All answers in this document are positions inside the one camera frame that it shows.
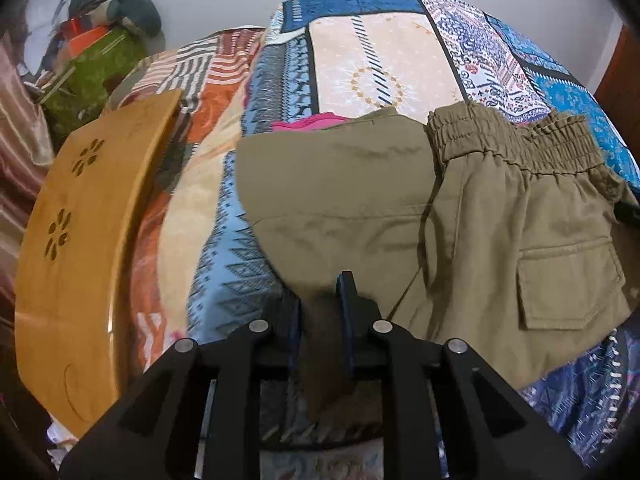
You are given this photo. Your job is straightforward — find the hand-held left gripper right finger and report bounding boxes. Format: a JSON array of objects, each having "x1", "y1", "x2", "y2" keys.
[{"x1": 335, "y1": 270, "x2": 590, "y2": 480}]

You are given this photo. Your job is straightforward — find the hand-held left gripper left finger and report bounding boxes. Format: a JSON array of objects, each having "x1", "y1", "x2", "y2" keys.
[{"x1": 59, "y1": 290, "x2": 302, "y2": 480}]

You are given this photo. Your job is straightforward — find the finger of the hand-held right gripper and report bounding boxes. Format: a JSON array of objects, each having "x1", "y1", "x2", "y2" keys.
[{"x1": 615, "y1": 200, "x2": 640, "y2": 226}]

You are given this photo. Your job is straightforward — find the khaki pants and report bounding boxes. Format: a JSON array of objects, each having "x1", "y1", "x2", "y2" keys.
[{"x1": 235, "y1": 102, "x2": 640, "y2": 421}]

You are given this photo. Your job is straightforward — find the brown wooden door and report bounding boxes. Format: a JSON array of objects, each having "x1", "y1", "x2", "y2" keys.
[{"x1": 595, "y1": 25, "x2": 640, "y2": 111}]

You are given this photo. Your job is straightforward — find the pink cloth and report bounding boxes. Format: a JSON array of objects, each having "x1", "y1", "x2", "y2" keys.
[{"x1": 272, "y1": 112, "x2": 351, "y2": 133}]

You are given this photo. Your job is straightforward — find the wooden lap table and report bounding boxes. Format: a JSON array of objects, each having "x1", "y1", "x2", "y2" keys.
[{"x1": 14, "y1": 89, "x2": 185, "y2": 438}]

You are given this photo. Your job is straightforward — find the orange patterned blanket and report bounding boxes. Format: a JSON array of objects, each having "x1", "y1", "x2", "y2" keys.
[{"x1": 107, "y1": 27, "x2": 266, "y2": 376}]

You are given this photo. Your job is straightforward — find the blue patchwork bedspread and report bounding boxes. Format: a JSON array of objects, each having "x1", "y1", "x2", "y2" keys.
[{"x1": 187, "y1": 0, "x2": 640, "y2": 480}]

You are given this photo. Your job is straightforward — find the green patterned bag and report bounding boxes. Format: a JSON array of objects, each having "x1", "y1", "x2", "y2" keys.
[{"x1": 42, "y1": 27, "x2": 148, "y2": 136}]

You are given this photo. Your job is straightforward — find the pink striped curtain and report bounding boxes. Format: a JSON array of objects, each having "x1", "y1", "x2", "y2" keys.
[{"x1": 0, "y1": 30, "x2": 56, "y2": 321}]

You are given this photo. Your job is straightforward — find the grey stuffed toy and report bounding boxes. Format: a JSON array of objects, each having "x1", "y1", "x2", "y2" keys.
[{"x1": 65, "y1": 0, "x2": 163, "y2": 38}]

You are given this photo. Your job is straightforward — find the orange box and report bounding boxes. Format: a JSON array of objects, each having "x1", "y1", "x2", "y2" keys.
[{"x1": 60, "y1": 17, "x2": 112, "y2": 58}]

